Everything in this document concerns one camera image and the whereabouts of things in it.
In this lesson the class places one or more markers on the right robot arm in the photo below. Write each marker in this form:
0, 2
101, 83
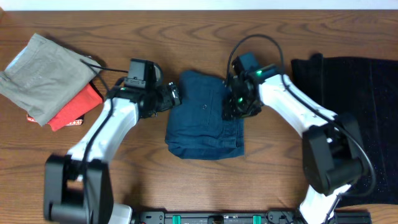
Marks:
333, 155

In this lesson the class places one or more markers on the folded red cloth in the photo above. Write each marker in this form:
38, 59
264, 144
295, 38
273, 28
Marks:
83, 102

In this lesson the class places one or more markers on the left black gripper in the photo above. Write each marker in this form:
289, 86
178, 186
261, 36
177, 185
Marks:
169, 101

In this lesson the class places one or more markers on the folded grey-green trousers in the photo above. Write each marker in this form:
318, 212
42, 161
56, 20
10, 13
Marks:
45, 76

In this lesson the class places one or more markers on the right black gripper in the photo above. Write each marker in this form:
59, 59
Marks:
230, 109

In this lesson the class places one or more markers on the red patterned cloth bottom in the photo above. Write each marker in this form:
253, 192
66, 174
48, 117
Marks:
76, 122

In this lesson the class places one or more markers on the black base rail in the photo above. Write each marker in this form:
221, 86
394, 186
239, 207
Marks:
233, 217

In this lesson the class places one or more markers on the dark blue shorts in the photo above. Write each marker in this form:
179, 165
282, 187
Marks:
196, 129

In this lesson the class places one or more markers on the black cloth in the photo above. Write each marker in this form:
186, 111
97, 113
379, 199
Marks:
367, 89

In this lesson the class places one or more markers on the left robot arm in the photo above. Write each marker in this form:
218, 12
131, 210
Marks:
77, 186

